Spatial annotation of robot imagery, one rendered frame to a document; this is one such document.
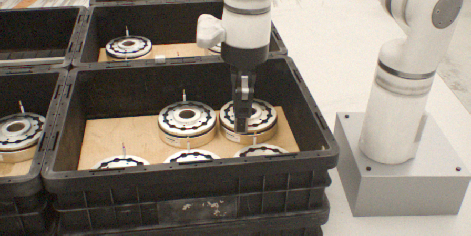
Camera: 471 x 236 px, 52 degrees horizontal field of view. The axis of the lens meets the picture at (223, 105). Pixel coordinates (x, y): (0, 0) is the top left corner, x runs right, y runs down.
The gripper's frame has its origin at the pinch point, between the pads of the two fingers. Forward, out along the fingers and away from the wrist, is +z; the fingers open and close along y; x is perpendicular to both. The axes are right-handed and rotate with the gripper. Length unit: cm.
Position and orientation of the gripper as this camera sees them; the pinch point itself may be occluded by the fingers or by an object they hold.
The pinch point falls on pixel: (239, 115)
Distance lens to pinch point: 82.0
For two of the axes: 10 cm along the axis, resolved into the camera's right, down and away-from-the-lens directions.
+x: -10.0, -0.3, -0.3
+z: -0.4, 8.5, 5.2
